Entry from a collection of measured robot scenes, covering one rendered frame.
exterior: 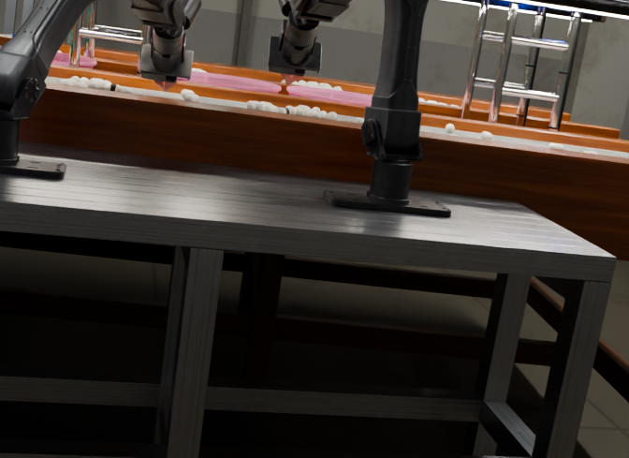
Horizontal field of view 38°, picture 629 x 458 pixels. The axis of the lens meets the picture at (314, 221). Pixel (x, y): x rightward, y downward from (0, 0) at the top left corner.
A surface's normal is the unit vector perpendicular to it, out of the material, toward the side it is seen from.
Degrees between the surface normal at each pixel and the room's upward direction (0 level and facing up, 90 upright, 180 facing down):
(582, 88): 90
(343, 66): 90
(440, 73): 90
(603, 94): 90
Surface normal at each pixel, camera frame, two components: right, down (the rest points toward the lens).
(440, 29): 0.19, 0.25
